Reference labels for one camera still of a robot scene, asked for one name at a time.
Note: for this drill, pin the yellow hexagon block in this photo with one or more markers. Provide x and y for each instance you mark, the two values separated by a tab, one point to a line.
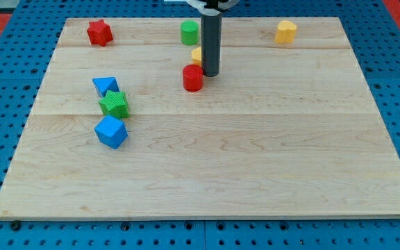
196	56

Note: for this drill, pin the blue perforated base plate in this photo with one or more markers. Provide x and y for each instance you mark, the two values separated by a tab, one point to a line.
26	46

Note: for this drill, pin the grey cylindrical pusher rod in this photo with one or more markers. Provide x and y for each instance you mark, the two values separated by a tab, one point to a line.
211	27

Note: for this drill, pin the light wooden board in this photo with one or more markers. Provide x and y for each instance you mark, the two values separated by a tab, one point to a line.
285	131

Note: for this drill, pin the red cylinder block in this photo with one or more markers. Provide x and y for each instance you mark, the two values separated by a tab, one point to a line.
192	78

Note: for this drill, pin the blue triangle block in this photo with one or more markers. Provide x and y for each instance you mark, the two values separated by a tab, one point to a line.
105	84

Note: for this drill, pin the green star block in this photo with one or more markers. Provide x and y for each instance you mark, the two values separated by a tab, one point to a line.
114	104

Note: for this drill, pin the red star block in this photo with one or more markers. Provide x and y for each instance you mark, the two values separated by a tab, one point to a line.
99	33

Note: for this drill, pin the green cylinder block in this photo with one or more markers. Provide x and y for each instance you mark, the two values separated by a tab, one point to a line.
189	32

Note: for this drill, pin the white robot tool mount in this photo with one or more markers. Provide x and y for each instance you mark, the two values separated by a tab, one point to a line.
206	7

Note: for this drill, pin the blue cube block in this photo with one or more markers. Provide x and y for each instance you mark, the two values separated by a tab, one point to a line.
111	131

